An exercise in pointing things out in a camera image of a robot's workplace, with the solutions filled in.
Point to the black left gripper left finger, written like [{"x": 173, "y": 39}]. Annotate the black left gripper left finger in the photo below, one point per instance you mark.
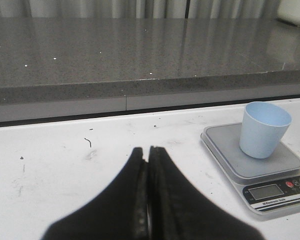
[{"x": 119, "y": 212}]

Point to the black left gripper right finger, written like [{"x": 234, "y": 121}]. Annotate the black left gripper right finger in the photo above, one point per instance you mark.
[{"x": 178, "y": 211}]

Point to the light blue plastic cup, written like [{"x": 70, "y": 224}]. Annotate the light blue plastic cup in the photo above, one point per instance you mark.
[{"x": 263, "y": 126}]

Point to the silver digital kitchen scale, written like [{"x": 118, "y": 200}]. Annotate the silver digital kitchen scale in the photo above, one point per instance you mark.
[{"x": 269, "y": 187}]

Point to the grey stone counter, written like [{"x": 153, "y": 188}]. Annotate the grey stone counter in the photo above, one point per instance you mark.
[{"x": 60, "y": 67}]

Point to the white appliance on counter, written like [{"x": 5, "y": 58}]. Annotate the white appliance on counter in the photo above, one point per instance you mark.
[{"x": 289, "y": 11}]

